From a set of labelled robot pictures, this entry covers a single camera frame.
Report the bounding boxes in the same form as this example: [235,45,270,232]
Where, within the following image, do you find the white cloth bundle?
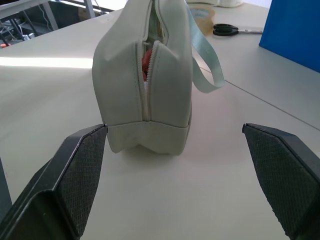
[186,0,245,8]

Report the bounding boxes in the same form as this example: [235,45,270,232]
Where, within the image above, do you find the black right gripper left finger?
[0,123,109,240]

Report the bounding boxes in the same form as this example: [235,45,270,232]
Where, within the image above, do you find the grey metal frame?
[0,0,97,32]

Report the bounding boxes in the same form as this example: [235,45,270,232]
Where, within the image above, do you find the red item inside pouch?
[141,48,153,81]

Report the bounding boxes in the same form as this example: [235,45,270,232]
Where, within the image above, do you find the blue box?
[258,0,320,76]

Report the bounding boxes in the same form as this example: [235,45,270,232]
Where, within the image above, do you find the pale green zipper pouch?
[91,0,225,157]

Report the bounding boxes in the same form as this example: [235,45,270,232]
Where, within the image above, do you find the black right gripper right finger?
[241,122,320,240]

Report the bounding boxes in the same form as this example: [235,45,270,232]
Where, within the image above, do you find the black handled scissors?
[212,23,264,37]

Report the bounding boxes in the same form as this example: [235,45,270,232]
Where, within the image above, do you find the brown packing tape roll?
[187,2,217,36]

